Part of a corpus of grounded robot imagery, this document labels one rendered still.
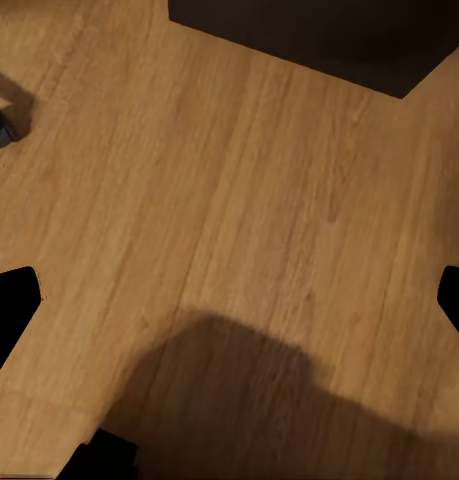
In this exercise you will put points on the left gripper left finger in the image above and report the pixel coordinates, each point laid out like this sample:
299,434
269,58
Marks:
19,299

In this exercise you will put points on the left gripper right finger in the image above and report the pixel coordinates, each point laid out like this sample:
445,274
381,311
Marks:
448,294

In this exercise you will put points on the cabinet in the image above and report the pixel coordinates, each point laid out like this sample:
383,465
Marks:
387,45

